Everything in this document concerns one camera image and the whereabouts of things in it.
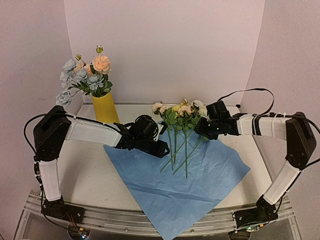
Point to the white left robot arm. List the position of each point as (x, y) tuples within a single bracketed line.
[(57, 126)]

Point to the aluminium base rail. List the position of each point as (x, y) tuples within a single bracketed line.
[(40, 220)]

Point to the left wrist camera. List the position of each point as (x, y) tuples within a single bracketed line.
[(161, 128)]

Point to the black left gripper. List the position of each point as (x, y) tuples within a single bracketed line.
[(160, 152)]

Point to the yellow vase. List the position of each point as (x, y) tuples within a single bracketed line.
[(105, 109)]

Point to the blue wrapping paper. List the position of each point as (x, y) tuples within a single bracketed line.
[(171, 201)]

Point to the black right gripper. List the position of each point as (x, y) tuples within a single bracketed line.
[(203, 127)]

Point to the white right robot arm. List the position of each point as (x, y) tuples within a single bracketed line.
[(295, 133)]

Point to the blue and pink flower bunch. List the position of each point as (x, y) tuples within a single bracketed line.
[(88, 78)]

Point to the bouquet of roses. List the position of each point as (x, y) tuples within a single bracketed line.
[(181, 121)]

